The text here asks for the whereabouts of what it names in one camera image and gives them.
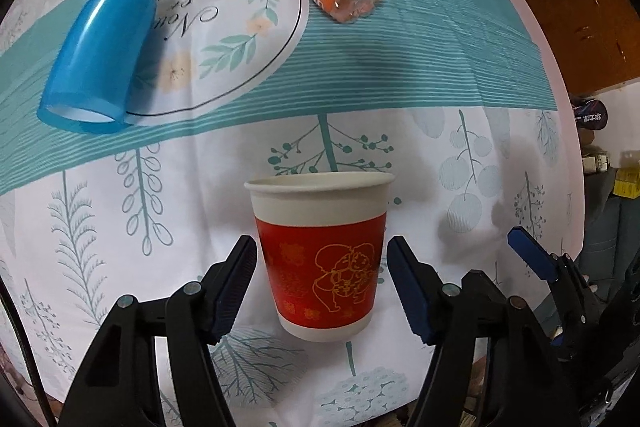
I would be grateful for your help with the red paper cup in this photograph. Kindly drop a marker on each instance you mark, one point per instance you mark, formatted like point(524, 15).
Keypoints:
point(322, 238)

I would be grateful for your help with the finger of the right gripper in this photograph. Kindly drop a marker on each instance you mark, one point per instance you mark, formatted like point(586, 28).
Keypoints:
point(532, 251)

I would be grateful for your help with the blue plastic cup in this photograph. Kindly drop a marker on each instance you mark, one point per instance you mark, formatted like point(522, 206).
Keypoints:
point(88, 87)

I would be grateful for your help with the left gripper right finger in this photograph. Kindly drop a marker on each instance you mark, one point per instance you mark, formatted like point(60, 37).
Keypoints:
point(447, 317)

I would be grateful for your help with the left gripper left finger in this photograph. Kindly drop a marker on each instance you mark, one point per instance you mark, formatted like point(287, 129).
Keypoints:
point(198, 315)

